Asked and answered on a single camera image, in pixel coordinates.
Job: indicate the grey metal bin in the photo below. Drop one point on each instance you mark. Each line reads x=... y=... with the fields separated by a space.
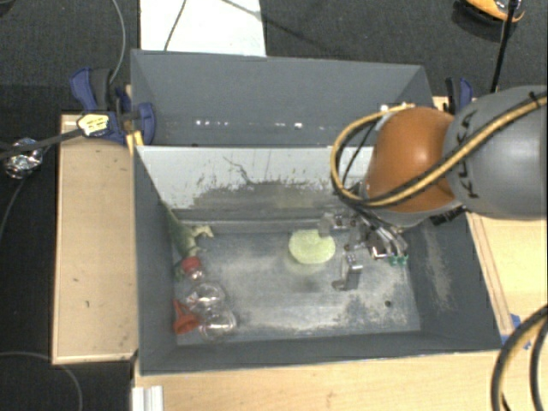
x=265 y=101

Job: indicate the pale green round sponge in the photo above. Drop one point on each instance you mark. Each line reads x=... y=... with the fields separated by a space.
x=310 y=246

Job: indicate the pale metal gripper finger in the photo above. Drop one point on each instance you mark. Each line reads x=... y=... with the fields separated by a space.
x=352 y=274
x=325 y=226

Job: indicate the green toy dinosaur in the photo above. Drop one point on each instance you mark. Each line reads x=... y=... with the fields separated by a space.
x=183 y=240

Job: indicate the clear plastic bottle red cap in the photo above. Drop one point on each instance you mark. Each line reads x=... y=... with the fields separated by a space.
x=210 y=300

